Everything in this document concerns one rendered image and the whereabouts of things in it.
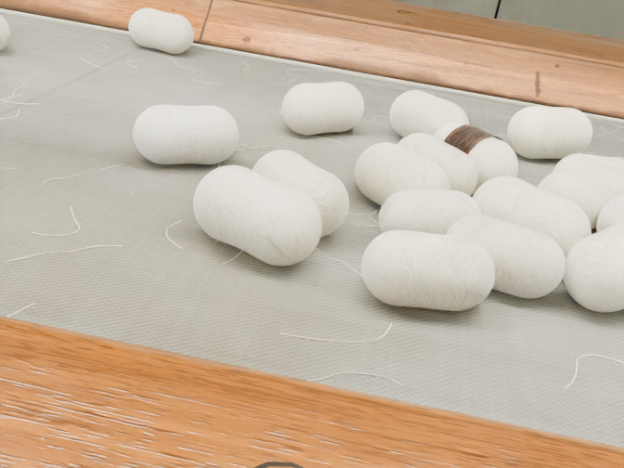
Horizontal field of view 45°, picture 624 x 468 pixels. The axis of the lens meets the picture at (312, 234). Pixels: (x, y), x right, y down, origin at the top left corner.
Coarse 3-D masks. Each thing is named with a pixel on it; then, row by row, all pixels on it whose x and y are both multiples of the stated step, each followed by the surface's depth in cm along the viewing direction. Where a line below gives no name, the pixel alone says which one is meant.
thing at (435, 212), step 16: (400, 192) 21; (416, 192) 21; (432, 192) 21; (448, 192) 21; (384, 208) 21; (400, 208) 21; (416, 208) 21; (432, 208) 21; (448, 208) 21; (464, 208) 21; (384, 224) 21; (400, 224) 21; (416, 224) 21; (432, 224) 21; (448, 224) 21
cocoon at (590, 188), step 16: (560, 176) 24; (576, 176) 23; (592, 176) 24; (608, 176) 24; (560, 192) 23; (576, 192) 23; (592, 192) 23; (608, 192) 24; (592, 208) 23; (592, 224) 24
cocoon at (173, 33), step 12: (144, 12) 38; (156, 12) 38; (132, 24) 38; (144, 24) 37; (156, 24) 37; (168, 24) 37; (180, 24) 37; (132, 36) 38; (144, 36) 38; (156, 36) 37; (168, 36) 37; (180, 36) 37; (192, 36) 38; (156, 48) 38; (168, 48) 37; (180, 48) 38
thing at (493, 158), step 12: (444, 132) 27; (480, 144) 25; (492, 144) 25; (504, 144) 25; (480, 156) 25; (492, 156) 25; (504, 156) 25; (480, 168) 25; (492, 168) 25; (504, 168) 25; (516, 168) 25; (480, 180) 25
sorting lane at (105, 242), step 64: (0, 64) 32; (64, 64) 34; (128, 64) 35; (192, 64) 37; (256, 64) 39; (0, 128) 26; (64, 128) 27; (128, 128) 28; (256, 128) 30; (384, 128) 32; (0, 192) 21; (64, 192) 22; (128, 192) 22; (192, 192) 23; (0, 256) 18; (64, 256) 19; (128, 256) 19; (192, 256) 20; (320, 256) 21; (64, 320) 16; (128, 320) 17; (192, 320) 17; (256, 320) 17; (320, 320) 18; (384, 320) 18; (448, 320) 18; (512, 320) 19; (576, 320) 19; (384, 384) 16; (448, 384) 16; (512, 384) 16; (576, 384) 17
